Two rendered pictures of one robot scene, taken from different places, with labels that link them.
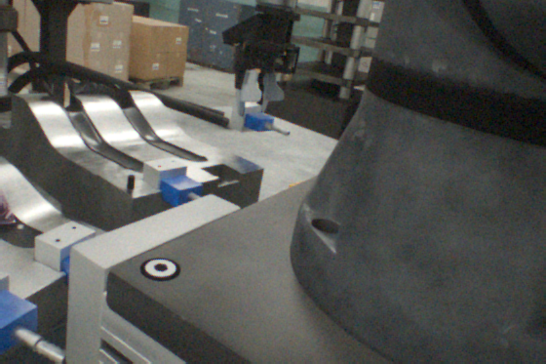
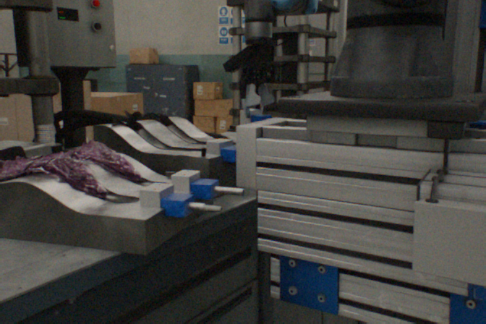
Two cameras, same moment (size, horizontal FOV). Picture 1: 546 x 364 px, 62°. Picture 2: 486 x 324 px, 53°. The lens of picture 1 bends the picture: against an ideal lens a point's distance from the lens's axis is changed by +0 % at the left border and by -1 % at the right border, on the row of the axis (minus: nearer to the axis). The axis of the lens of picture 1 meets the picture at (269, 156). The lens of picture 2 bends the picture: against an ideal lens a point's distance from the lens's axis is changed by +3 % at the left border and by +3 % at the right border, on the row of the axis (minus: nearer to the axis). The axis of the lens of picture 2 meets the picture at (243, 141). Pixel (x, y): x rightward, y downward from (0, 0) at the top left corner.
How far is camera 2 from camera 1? 46 cm
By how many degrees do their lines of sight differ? 9
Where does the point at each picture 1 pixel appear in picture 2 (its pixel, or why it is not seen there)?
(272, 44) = (262, 63)
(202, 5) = (147, 72)
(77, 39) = not seen: hidden behind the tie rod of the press
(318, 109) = not seen: hidden behind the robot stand
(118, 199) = (197, 164)
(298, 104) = not seen: hidden behind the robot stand
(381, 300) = (367, 81)
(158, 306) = (300, 100)
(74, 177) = (158, 163)
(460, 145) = (379, 32)
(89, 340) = (249, 165)
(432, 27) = (364, 2)
